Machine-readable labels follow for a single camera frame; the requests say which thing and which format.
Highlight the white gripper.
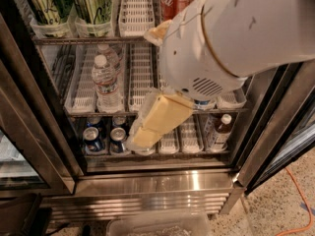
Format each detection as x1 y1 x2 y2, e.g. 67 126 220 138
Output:
126 0 247 151

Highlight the green can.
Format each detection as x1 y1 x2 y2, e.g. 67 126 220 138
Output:
73 0 112 25
27 0 73 26

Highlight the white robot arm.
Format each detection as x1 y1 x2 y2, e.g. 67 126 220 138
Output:
126 0 315 150

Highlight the front blue silver can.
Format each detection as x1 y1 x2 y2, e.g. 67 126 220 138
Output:
194 99 214 106

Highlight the white empty lane tray top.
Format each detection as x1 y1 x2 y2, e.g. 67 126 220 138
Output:
118 0 155 37

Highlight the blue pepsi can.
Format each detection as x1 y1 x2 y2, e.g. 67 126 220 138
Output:
83 127 104 152
110 128 128 154

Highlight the blue pepsi can left front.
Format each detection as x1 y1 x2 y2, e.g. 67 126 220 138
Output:
83 127 104 152

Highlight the steel fridge base grille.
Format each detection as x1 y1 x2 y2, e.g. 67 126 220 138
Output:
42 170 245 222

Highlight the right fridge door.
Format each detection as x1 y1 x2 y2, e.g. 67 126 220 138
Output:
238 61 315 195

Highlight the left glass fridge door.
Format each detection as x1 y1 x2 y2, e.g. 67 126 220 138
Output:
0 61 75 199

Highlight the rear water bottle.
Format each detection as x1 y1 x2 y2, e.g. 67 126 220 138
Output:
97 44 121 74

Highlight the water bottle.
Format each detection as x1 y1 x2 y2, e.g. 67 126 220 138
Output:
97 44 121 74
92 54 121 113

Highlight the front water bottle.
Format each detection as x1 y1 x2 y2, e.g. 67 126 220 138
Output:
92 54 121 113

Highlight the brown drink bottle white cap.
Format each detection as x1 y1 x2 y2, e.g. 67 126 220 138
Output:
209 114 232 151

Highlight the top wire shelf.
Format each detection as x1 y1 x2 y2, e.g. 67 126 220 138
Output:
32 36 147 45

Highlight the orange cable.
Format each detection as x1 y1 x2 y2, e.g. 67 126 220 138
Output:
275 166 314 236

